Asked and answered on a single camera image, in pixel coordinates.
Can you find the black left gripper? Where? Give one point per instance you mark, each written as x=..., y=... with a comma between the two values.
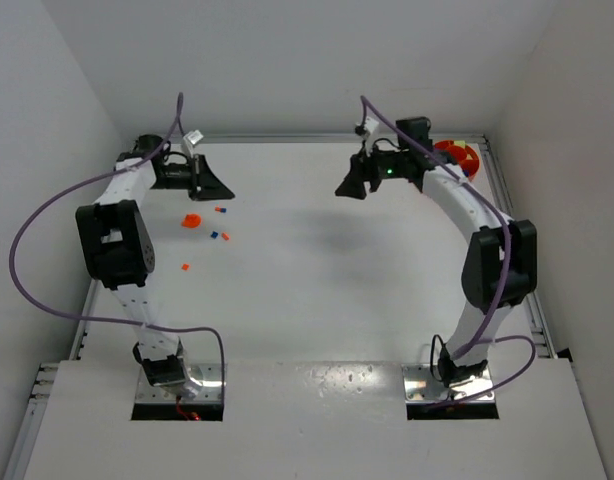
x=198, y=176

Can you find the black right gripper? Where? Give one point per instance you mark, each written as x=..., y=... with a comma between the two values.
x=369, y=173

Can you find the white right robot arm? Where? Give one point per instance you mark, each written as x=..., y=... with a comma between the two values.
x=500, y=267

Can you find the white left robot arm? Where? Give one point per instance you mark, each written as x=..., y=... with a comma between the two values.
x=119, y=253

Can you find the orange round lego piece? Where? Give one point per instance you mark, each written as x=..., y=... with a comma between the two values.
x=191, y=221

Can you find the orange divided round container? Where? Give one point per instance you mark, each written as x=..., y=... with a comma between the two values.
x=466, y=156

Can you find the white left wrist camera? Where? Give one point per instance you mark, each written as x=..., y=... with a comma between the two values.
x=191, y=141

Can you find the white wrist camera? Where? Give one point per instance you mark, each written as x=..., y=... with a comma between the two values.
x=191, y=141
x=367, y=128

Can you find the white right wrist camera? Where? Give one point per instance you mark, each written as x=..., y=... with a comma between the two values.
x=367, y=128

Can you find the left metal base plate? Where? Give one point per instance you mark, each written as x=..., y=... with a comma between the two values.
x=202, y=384

